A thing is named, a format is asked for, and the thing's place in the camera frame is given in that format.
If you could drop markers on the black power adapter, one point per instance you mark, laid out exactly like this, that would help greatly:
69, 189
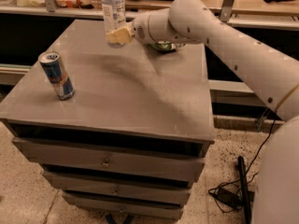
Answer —
227, 197

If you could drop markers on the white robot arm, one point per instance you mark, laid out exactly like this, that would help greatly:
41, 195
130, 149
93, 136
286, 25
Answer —
272, 75

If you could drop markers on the green chip bag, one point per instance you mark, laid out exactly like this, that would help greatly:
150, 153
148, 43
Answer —
165, 46

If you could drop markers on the black metal stand leg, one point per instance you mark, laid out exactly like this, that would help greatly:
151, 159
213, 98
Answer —
244, 189

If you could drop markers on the wooden shelf bench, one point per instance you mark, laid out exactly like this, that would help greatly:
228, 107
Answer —
244, 13

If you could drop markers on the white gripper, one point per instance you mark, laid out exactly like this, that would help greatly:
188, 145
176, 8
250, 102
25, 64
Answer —
140, 29

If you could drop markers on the Red Bull can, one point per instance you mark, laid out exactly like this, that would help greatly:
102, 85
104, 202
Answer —
53, 66

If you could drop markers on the clear plastic water bottle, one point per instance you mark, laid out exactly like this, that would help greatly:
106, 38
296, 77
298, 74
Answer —
114, 18

